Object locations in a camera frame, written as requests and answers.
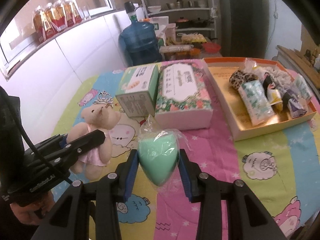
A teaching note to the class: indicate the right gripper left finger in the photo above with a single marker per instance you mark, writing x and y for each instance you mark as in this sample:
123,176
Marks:
127,172

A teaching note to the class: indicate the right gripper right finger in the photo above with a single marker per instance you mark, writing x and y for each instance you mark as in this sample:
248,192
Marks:
189,173

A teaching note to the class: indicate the green sponge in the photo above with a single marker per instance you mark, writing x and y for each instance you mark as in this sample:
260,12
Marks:
159,155

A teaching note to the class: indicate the pink dress teddy bear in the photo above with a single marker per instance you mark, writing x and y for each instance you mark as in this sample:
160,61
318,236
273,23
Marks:
94,136

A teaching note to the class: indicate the leopard print scrunchie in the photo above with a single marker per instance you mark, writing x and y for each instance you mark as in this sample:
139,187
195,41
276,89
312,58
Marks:
239,77

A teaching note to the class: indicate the purple dress teddy bear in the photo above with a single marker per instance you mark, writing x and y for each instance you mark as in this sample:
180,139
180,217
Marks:
288,92

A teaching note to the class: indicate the left hand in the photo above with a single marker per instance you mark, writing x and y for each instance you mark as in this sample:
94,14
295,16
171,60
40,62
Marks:
33,213

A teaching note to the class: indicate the floral tissue box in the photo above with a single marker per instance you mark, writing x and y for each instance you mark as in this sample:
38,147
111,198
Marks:
183,101

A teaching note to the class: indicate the green white tissue box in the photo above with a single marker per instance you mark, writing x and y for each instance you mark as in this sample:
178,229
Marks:
137,90

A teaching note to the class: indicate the green patterned tissue pack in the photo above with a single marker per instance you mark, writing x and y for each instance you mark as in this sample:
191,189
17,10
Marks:
257,105

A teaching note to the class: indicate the yellow white snack packet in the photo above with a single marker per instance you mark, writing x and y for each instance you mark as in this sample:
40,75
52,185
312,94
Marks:
272,93

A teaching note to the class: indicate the purple white packet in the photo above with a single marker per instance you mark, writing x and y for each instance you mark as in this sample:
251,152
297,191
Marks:
296,109

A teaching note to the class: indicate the red plastic basket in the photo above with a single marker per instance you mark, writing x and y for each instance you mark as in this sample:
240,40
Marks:
211,48

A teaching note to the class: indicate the blue water jug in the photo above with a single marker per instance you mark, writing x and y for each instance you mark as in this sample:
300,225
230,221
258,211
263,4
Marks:
139,39

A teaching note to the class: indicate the egg tray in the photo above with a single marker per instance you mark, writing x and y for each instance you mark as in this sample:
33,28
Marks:
193,38

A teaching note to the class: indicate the red drink bottles pack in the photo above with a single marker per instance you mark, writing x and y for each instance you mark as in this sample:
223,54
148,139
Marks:
55,18

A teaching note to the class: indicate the grey metal shelf rack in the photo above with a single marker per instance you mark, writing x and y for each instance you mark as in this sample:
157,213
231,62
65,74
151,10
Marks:
191,16

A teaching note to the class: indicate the black refrigerator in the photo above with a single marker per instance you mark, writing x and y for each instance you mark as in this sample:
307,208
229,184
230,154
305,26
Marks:
243,28

